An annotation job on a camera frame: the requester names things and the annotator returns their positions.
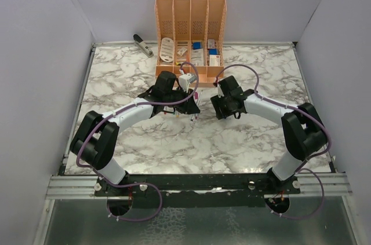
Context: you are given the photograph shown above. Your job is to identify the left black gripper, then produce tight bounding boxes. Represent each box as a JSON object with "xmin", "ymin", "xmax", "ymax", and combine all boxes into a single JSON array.
[{"xmin": 164, "ymin": 86, "xmax": 200, "ymax": 115}]

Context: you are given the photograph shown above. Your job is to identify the dark red tip pen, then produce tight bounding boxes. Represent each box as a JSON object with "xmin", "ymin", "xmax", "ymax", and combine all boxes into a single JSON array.
[{"xmin": 194, "ymin": 92, "xmax": 202, "ymax": 120}]

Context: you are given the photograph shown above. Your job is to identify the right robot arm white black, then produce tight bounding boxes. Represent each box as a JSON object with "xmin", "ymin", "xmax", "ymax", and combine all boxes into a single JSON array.
[{"xmin": 210, "ymin": 76, "xmax": 331, "ymax": 193}]

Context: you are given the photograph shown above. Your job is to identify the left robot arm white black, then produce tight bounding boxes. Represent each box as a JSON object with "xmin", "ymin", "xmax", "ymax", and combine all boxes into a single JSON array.
[{"xmin": 70, "ymin": 71, "xmax": 200, "ymax": 196}]

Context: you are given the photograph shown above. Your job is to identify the white label box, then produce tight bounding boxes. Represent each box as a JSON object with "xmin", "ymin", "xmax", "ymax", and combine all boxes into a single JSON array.
[{"xmin": 209, "ymin": 54, "xmax": 221, "ymax": 67}]

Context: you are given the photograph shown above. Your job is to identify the white paper packet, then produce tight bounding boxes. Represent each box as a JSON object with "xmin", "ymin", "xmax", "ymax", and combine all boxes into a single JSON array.
[{"xmin": 191, "ymin": 49, "xmax": 205, "ymax": 66}]

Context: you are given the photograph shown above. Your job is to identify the oval barcode card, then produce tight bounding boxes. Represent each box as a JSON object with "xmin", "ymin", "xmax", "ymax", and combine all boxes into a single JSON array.
[{"xmin": 159, "ymin": 37, "xmax": 174, "ymax": 63}]

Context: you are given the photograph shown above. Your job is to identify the blue eraser box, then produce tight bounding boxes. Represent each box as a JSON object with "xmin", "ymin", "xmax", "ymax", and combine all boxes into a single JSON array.
[{"xmin": 192, "ymin": 42, "xmax": 202, "ymax": 50}]

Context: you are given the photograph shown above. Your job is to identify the orange desk organizer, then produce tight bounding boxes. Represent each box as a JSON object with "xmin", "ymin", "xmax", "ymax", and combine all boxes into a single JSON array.
[{"xmin": 155, "ymin": 0, "xmax": 227, "ymax": 87}]

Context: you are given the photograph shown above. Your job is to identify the black grey stapler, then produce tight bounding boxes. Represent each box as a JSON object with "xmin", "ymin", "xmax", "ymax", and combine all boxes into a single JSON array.
[{"xmin": 133, "ymin": 34, "xmax": 154, "ymax": 58}]

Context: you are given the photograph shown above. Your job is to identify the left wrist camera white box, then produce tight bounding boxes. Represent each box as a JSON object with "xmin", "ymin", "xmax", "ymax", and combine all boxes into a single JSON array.
[{"xmin": 179, "ymin": 73, "xmax": 197, "ymax": 92}]

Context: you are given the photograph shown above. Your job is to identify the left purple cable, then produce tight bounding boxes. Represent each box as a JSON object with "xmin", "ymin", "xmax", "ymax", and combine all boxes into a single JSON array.
[{"xmin": 75, "ymin": 61, "xmax": 199, "ymax": 222}]

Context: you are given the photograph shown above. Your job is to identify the purple cable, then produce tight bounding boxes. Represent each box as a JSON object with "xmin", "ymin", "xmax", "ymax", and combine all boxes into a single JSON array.
[
  {"xmin": 213, "ymin": 64, "xmax": 333, "ymax": 220},
  {"xmin": 75, "ymin": 61, "xmax": 199, "ymax": 222}
]

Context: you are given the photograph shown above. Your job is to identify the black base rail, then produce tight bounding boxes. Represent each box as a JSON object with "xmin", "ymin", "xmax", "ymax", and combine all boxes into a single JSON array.
[{"xmin": 94, "ymin": 173, "xmax": 300, "ymax": 209}]

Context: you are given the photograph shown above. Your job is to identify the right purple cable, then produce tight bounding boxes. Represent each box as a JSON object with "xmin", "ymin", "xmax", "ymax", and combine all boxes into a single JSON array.
[{"xmin": 213, "ymin": 64, "xmax": 333, "ymax": 220}]

